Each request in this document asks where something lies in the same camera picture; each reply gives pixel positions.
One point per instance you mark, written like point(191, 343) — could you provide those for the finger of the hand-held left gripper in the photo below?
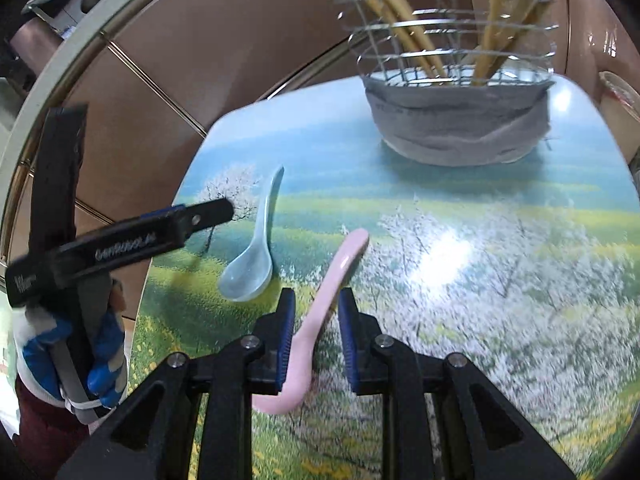
point(210, 214)

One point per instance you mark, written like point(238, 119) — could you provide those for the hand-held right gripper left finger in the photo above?
point(286, 340)

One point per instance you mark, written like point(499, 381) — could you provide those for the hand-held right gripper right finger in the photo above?
point(348, 340)

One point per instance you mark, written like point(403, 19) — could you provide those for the pink ceramic spoon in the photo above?
point(330, 280)

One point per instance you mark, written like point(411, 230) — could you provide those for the light blue ceramic spoon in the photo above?
point(247, 275)

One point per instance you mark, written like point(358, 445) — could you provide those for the person's left forearm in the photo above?
point(45, 420)

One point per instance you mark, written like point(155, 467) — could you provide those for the person's left hand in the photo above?
point(42, 350)

